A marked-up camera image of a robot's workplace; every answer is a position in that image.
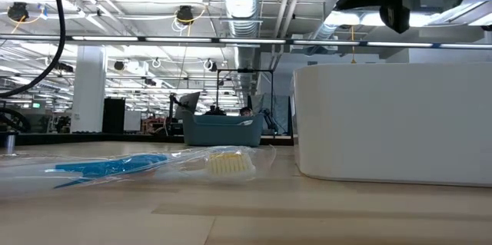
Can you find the long ceiling light bar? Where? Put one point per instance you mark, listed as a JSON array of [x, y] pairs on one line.
[[230, 40]]

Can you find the silver ventilation duct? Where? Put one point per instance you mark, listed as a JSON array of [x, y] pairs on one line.
[[242, 7], [326, 32]]

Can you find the background monitor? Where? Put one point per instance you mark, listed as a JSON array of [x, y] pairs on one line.
[[190, 103]]

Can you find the white plastic bin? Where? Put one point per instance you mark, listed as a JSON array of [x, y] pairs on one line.
[[384, 122]]

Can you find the teal plastic bin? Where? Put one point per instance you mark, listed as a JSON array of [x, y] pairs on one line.
[[223, 131]]

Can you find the blue toothbrush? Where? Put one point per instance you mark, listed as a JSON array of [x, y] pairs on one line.
[[111, 167]]

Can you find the grey partition panel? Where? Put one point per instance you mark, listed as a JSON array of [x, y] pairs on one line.
[[282, 110]]

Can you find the person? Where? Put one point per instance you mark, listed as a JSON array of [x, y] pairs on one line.
[[246, 111]]

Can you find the black cabinet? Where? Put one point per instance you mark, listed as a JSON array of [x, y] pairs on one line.
[[113, 116]]

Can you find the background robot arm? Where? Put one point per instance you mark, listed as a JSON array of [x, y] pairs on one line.
[[215, 111], [269, 120]]

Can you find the white pillar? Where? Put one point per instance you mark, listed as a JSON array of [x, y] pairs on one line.
[[88, 95]]

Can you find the silver metal can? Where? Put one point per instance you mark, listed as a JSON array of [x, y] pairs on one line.
[[10, 143]]

